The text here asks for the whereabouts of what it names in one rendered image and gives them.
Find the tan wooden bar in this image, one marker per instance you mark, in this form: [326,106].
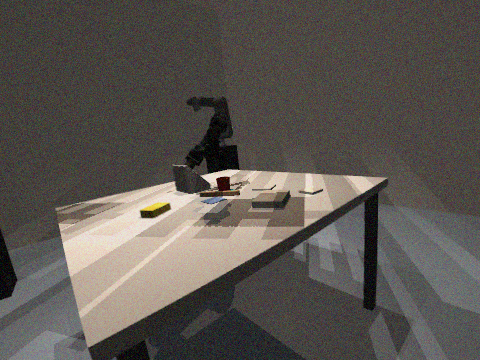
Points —
[220,193]

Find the yellow block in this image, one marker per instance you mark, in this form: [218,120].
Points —
[155,210]

